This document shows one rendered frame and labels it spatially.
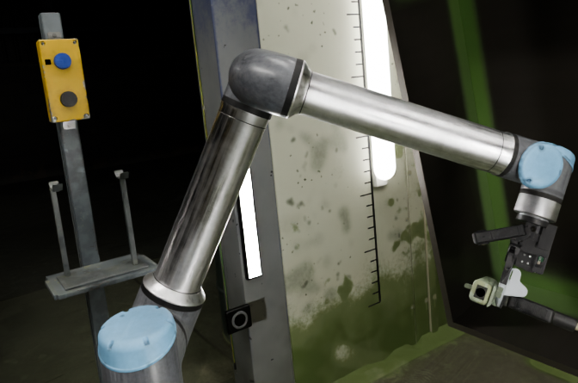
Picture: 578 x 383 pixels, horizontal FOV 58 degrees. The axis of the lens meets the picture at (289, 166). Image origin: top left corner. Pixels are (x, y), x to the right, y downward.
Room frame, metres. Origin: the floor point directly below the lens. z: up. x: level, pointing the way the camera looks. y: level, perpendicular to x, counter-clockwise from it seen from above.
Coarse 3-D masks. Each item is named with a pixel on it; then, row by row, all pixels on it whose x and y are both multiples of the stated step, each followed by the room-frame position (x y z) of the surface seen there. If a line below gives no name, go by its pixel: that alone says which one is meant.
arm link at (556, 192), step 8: (552, 144) 1.13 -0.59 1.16; (560, 152) 1.12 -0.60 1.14; (568, 152) 1.12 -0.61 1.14; (568, 160) 1.11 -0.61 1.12; (568, 168) 1.11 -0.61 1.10; (560, 176) 1.11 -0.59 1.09; (568, 176) 1.12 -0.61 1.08; (552, 184) 1.10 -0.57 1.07; (560, 184) 1.10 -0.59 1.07; (520, 192) 1.15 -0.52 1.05; (528, 192) 1.12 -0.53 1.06; (536, 192) 1.11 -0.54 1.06; (544, 192) 1.10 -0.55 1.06; (552, 192) 1.10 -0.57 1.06; (560, 192) 1.10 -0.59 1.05; (552, 200) 1.10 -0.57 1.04; (560, 200) 1.10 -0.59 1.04
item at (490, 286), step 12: (492, 288) 1.02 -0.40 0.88; (480, 300) 1.01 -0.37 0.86; (492, 300) 1.02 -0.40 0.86; (504, 300) 1.08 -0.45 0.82; (516, 300) 1.07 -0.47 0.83; (528, 300) 1.06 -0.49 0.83; (528, 312) 1.05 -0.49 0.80; (540, 312) 1.04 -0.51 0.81; (552, 312) 1.04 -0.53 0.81; (564, 324) 1.02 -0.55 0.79; (576, 324) 1.01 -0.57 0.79
